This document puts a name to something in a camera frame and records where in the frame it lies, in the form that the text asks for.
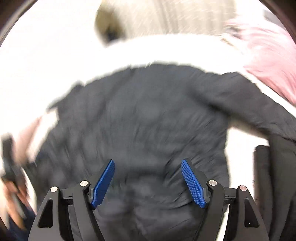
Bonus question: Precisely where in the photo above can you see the black quilted puffer jacket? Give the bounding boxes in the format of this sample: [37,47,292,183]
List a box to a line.
[26,64,295,240]

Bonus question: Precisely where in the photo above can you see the person's left hand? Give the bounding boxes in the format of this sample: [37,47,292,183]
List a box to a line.
[4,181,29,230]

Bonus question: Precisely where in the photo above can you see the folded black garment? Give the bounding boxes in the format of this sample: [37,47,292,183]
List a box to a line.
[254,135,295,240]

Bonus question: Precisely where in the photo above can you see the cherry print bed sheet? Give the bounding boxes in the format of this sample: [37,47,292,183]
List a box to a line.
[0,32,296,241]

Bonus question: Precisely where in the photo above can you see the pink velvet pillow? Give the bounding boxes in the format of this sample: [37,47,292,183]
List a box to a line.
[223,17,295,105]

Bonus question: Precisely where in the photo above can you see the olive hanging coat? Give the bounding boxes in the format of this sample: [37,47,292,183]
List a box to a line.
[94,1,125,45]

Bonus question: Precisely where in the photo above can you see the grey dotted curtain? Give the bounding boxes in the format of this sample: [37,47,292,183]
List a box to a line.
[125,1,236,38]

